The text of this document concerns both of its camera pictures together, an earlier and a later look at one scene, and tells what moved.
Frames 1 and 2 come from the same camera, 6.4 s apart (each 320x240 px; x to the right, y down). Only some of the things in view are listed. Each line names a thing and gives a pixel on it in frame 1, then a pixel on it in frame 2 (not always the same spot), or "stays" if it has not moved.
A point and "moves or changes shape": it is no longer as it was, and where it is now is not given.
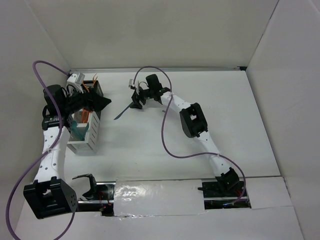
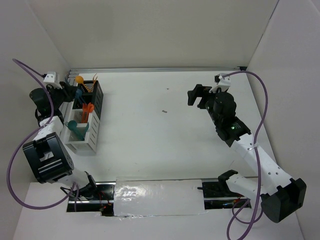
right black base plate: (224, 194) stays
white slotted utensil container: (83, 136) stays
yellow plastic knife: (86, 88) -> (92, 90)
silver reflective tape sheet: (136, 197) stays
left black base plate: (101, 200) stays
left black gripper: (93, 101) -> (68, 91)
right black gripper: (137, 97) -> (199, 90)
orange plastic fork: (85, 114) stays
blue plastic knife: (123, 111) moves or changes shape
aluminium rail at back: (156, 69) stays
